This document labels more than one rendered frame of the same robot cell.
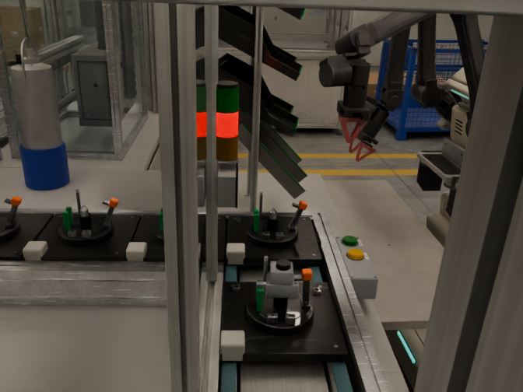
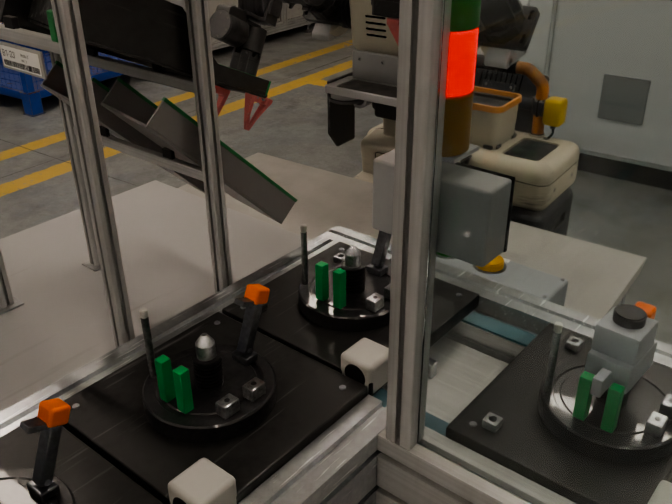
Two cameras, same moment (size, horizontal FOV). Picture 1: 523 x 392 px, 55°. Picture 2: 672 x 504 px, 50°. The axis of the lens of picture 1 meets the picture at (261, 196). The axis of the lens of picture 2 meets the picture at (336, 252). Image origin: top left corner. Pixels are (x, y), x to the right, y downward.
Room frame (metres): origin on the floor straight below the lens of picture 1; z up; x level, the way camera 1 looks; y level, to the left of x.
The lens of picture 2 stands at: (0.67, 0.57, 1.48)
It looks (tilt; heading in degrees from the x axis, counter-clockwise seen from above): 28 degrees down; 313
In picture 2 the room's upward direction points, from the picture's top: 1 degrees counter-clockwise
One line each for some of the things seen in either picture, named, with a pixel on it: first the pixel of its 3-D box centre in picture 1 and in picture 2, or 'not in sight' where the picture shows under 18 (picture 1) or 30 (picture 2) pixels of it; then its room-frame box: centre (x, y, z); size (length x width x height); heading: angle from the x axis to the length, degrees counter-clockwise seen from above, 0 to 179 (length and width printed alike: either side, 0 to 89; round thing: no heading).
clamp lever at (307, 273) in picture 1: (302, 286); not in sight; (0.86, -0.09, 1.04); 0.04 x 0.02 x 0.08; 93
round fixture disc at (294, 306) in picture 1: (279, 309); not in sight; (0.86, -0.05, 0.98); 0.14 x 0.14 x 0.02
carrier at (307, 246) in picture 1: (272, 222); (352, 272); (1.20, -0.03, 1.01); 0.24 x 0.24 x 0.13; 3
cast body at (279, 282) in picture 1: (277, 277); not in sight; (0.86, -0.04, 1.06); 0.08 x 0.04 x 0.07; 90
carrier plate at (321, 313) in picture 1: (279, 317); not in sight; (0.86, -0.05, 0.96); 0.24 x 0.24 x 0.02; 3
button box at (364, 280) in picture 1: (353, 265); not in sight; (1.13, -0.25, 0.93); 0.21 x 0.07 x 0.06; 3
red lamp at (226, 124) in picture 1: (226, 122); not in sight; (1.00, 0.08, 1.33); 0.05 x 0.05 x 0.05
